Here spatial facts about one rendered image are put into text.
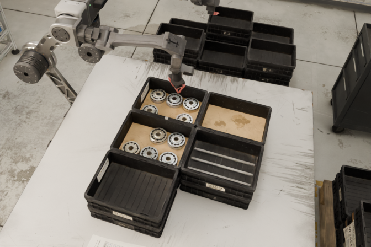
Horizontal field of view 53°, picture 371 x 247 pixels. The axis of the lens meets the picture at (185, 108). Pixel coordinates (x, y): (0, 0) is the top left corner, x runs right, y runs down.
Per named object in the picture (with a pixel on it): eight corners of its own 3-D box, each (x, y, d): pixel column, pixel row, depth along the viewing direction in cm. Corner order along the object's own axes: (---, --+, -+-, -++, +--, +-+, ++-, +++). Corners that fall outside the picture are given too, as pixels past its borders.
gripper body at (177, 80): (177, 73, 227) (178, 64, 222) (185, 84, 222) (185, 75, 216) (168, 76, 225) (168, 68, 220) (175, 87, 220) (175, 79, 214)
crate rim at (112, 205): (83, 198, 182) (81, 196, 180) (109, 151, 201) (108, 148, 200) (160, 223, 176) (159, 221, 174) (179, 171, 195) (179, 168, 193)
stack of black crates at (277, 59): (238, 96, 339) (247, 59, 305) (242, 74, 358) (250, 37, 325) (282, 105, 335) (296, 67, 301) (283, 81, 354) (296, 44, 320)
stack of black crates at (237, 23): (202, 60, 369) (207, 22, 335) (207, 42, 389) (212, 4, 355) (243, 67, 365) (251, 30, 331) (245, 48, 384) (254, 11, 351)
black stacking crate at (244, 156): (179, 181, 202) (180, 169, 194) (194, 139, 221) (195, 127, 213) (250, 202, 196) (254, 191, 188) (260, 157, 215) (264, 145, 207)
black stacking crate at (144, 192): (86, 207, 189) (83, 197, 181) (111, 161, 209) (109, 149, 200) (159, 231, 183) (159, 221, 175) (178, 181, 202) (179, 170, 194)
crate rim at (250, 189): (179, 171, 195) (179, 168, 193) (195, 129, 214) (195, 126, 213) (254, 193, 189) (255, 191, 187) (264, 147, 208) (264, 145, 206)
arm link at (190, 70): (174, 55, 208) (170, 70, 207) (194, 59, 206) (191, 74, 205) (176, 61, 219) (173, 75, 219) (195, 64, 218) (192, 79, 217)
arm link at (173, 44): (175, 28, 161) (171, 50, 159) (189, 39, 173) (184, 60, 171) (95, 25, 181) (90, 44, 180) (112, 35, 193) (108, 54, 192)
